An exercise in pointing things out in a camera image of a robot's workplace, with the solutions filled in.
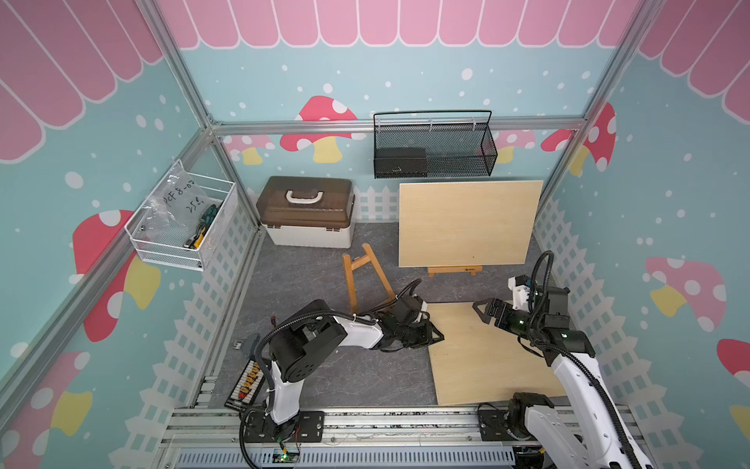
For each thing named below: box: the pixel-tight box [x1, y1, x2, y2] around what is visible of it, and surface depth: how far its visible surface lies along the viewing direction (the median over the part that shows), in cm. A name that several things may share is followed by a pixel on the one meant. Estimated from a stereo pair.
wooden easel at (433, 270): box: [427, 265, 483, 278], surface depth 102 cm
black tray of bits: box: [223, 358, 266, 412], surface depth 79 cm
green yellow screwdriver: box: [182, 203, 220, 249], surface depth 74 cm
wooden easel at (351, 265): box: [341, 242, 396, 314], surface depth 85 cm
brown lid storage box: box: [255, 175, 356, 250], surface depth 104 cm
